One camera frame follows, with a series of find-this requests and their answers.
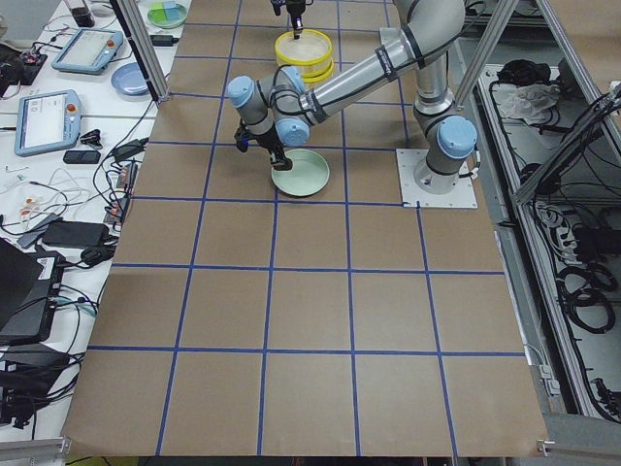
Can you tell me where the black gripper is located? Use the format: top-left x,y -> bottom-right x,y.
234,123 -> 293,170
270,0 -> 313,40

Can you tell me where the yellow rimmed steamer basket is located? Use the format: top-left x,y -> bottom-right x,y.
274,29 -> 333,76

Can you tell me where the yellow steamer basket with cloth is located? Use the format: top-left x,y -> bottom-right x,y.
302,61 -> 334,85

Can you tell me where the light green plate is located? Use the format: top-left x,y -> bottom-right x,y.
271,149 -> 330,197

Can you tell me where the blue plate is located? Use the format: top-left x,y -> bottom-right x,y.
111,62 -> 149,96

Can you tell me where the green plate with blocks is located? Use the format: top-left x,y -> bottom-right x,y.
147,1 -> 188,29

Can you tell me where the upper teach pendant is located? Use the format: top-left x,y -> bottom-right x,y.
51,28 -> 124,75

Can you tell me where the teach pendant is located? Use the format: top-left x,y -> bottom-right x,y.
51,28 -> 124,75
15,89 -> 82,157

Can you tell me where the lower teach pendant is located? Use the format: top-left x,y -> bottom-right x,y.
15,89 -> 82,157

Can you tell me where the black power adapter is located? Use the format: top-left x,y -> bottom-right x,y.
42,220 -> 110,249

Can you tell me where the white crumpled cloth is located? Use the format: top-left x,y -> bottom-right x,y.
499,83 -> 561,125

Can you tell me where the black laptop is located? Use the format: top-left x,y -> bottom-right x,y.
1,240 -> 64,346

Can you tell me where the black braided cable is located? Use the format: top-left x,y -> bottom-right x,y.
269,65 -> 311,117

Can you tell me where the aluminium frame post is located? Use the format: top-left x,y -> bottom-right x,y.
111,0 -> 170,106

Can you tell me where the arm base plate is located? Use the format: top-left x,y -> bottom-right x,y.
396,149 -> 478,210

